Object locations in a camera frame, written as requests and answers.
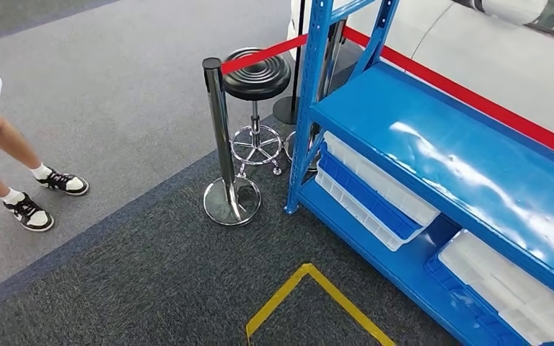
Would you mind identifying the thin black pole stand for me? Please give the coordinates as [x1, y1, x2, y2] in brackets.
[272, 0, 307, 126]

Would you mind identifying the dark stanchion post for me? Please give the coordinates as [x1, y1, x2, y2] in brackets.
[283, 18, 348, 174]

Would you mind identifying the white car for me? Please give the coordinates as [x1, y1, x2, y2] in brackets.
[286, 0, 554, 146]

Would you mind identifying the clear plastic bin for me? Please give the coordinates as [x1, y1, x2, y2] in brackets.
[322, 130, 442, 229]

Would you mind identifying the black seat chrome stool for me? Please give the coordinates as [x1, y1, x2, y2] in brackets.
[222, 46, 293, 179]

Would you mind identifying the blue steel shelf rack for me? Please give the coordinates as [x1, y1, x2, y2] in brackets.
[283, 0, 554, 346]

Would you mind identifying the blue plastic bin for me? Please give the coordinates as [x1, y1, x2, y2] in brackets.
[317, 143, 425, 241]
[424, 255, 532, 346]

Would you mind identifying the chrome stanchion with round base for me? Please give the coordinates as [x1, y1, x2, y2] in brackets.
[201, 57, 263, 227]

